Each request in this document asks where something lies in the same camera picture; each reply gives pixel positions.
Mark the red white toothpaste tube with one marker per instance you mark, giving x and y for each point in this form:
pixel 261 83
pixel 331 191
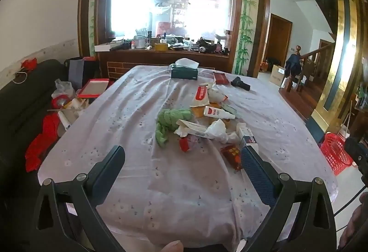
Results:
pixel 201 94

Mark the person's right hand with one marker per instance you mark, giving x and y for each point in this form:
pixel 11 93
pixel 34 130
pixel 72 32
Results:
pixel 355 220

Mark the red packet with gold print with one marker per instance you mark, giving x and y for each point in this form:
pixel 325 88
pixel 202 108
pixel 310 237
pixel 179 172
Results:
pixel 231 154

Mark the person's left hand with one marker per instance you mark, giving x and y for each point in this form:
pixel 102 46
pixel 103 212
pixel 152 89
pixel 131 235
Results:
pixel 170 247

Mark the long white carton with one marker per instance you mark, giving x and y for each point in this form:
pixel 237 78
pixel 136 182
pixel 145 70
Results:
pixel 192 127

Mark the orange-red cardboard box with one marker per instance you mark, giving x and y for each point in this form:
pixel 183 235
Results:
pixel 197 111

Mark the red cloth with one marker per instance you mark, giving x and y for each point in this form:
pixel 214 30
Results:
pixel 40 145

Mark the flat white box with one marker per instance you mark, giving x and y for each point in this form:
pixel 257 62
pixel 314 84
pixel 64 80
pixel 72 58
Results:
pixel 106 47

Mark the white cardboard scraps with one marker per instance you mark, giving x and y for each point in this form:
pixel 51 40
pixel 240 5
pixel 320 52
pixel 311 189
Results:
pixel 72 114

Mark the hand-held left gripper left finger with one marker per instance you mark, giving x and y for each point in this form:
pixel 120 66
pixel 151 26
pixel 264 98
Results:
pixel 110 171

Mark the gold framed panel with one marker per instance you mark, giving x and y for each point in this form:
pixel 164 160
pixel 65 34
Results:
pixel 345 39

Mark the dark red flat packet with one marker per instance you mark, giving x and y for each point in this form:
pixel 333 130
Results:
pixel 222 78

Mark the white green sachet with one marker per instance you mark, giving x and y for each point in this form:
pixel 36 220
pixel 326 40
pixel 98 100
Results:
pixel 230 108

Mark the dark blue jacket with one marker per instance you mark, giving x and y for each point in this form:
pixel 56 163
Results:
pixel 293 65

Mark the bamboo painted panel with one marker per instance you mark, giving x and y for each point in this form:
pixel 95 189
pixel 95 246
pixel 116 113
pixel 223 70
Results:
pixel 247 10

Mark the green towel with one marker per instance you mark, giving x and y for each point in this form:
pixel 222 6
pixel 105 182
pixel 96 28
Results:
pixel 169 120

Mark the white plastic bag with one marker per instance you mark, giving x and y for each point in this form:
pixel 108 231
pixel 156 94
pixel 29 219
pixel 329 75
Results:
pixel 217 128

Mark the black handheld tool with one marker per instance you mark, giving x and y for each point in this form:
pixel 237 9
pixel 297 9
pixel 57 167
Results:
pixel 240 83

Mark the small red wrapper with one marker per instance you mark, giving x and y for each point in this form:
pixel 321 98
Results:
pixel 185 144

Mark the white tissue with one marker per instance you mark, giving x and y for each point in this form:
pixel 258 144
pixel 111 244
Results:
pixel 217 94

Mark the red framed tray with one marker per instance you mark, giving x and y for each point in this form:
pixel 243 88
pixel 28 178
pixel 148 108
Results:
pixel 93 88

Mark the clear plastic bag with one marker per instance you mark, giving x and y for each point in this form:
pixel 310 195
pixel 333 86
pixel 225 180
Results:
pixel 61 91

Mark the grey paper bag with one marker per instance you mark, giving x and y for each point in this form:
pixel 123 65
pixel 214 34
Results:
pixel 76 72

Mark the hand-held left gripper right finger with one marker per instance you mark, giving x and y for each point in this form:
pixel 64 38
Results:
pixel 256 174

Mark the white blue small box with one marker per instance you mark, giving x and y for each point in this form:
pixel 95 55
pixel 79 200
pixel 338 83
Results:
pixel 248 138

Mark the wooden sideboard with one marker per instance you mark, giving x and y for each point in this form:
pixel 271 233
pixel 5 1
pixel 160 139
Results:
pixel 143 59

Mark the yellow box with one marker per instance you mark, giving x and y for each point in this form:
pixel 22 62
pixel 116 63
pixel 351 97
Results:
pixel 161 47

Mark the black sofa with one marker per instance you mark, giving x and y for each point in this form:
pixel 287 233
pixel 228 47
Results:
pixel 17 114

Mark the white jar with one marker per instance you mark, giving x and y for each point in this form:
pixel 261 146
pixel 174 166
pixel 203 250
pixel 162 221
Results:
pixel 139 42

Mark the wooden door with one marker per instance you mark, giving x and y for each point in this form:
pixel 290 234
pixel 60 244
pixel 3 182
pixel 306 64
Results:
pixel 279 39

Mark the dark green tissue box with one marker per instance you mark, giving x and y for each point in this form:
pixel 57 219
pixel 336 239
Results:
pixel 184 73

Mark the wooden stair railing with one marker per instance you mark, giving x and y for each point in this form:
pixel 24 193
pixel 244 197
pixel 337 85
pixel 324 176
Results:
pixel 316 52

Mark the small red ornament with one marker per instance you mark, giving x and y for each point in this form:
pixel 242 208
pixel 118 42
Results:
pixel 29 64

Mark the red plastic basket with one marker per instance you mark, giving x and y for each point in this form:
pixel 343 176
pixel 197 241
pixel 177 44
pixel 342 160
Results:
pixel 335 151

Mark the white bottle with red label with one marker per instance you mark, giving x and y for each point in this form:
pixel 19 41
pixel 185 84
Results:
pixel 215 112

